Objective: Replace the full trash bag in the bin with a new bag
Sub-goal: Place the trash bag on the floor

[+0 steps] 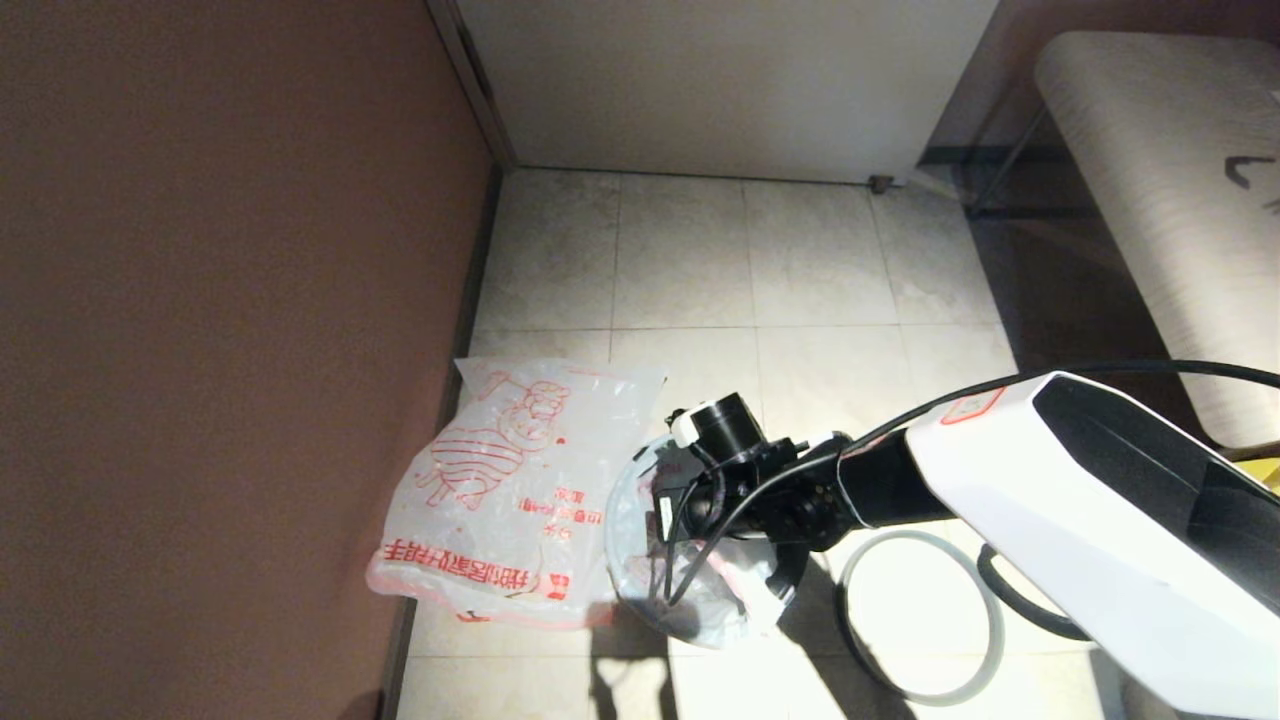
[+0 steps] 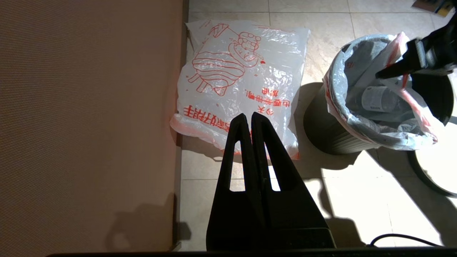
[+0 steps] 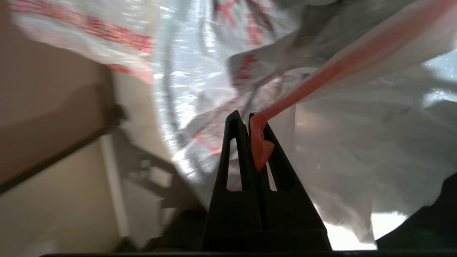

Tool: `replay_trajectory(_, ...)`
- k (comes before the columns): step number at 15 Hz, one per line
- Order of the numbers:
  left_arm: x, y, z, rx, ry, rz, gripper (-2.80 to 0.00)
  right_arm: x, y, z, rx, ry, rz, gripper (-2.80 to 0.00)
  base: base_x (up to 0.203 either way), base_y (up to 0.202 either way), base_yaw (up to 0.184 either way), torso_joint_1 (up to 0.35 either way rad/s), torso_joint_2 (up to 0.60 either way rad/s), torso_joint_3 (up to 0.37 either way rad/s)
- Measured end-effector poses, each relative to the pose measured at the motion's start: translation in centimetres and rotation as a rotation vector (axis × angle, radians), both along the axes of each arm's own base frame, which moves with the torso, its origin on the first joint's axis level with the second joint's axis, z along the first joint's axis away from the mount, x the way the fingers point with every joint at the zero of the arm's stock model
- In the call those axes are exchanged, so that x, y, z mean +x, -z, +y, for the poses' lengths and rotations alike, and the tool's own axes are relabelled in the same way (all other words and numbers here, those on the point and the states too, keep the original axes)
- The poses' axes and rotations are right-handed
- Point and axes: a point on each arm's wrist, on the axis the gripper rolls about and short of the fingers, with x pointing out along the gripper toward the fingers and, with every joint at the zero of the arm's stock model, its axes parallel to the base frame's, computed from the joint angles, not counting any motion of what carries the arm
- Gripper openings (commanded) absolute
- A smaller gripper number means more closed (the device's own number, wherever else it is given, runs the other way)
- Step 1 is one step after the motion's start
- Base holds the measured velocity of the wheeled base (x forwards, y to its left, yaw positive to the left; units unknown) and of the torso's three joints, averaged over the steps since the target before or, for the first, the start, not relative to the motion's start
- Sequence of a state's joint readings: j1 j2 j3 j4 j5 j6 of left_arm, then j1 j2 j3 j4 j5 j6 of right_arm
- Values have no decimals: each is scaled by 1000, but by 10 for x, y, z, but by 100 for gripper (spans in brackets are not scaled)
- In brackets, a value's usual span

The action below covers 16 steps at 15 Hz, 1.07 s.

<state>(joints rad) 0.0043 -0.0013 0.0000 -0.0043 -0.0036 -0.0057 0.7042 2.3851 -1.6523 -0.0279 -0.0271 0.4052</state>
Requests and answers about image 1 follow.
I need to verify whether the white plastic bag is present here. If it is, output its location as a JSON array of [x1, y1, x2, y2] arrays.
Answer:
[[605, 435, 811, 649]]

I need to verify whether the grey bin rim ring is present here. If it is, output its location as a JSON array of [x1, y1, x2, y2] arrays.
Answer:
[[838, 530, 1006, 706]]

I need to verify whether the clear plastic bag red print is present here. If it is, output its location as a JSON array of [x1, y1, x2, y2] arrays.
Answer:
[[365, 357, 668, 631]]

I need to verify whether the white cabinet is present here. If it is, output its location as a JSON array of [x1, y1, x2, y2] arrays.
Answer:
[[455, 0, 1001, 186]]

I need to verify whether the beige wooden table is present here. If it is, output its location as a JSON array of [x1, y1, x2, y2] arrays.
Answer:
[[1033, 30, 1280, 448]]

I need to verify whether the grey metal furniture frame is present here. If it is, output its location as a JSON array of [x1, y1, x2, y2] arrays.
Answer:
[[918, 100, 1101, 219]]

